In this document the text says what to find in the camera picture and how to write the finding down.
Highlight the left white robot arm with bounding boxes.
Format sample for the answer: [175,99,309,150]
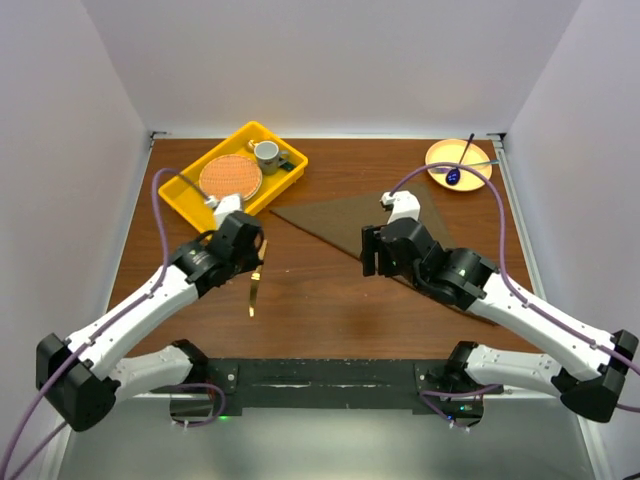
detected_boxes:
[36,211,265,432]

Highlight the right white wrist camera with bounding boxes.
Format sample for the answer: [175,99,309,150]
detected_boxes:
[380,190,421,224]

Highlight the brown cloth napkin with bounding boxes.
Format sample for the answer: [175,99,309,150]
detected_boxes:
[269,182,501,327]

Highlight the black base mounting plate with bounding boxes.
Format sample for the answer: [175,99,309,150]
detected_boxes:
[188,358,478,416]

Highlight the small green object in tray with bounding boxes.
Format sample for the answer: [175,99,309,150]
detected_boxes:
[280,161,295,172]

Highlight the grey ceramic mug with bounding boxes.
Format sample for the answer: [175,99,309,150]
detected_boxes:
[253,140,289,176]

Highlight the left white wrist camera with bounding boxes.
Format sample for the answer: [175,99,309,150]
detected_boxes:
[204,193,244,228]

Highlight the purple iridescent spoon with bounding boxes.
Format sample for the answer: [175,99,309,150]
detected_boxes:
[445,133,475,186]

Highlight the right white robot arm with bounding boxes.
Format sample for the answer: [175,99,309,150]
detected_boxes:
[360,218,639,423]

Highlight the gold butter knife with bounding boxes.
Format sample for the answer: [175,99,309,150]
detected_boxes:
[248,240,268,318]

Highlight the iridescent fork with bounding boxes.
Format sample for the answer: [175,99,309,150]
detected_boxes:
[429,159,499,173]

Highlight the yellow plastic tray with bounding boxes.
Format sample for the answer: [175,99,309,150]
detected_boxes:
[158,121,308,232]

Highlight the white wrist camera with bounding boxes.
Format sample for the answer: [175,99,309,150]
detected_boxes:
[204,193,244,228]
[380,190,421,224]

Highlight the orange woven coaster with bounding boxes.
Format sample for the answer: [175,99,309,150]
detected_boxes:
[199,154,263,200]

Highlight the yellow round plate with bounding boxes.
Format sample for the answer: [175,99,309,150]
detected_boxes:
[424,138,494,192]

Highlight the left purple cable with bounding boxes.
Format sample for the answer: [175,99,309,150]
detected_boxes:
[0,168,221,480]

